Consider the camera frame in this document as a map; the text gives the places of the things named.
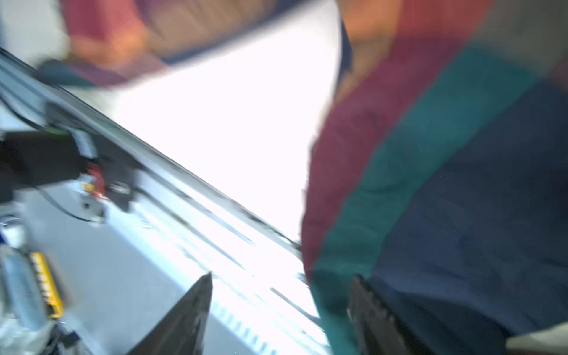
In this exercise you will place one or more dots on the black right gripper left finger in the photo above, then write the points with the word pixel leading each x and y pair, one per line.
pixel 183 328

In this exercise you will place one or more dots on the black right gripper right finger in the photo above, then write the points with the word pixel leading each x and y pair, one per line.
pixel 385 321

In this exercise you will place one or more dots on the plaid long sleeve shirt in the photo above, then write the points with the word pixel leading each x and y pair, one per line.
pixel 441 172

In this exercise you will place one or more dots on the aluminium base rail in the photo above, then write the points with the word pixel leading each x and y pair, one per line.
pixel 120 277

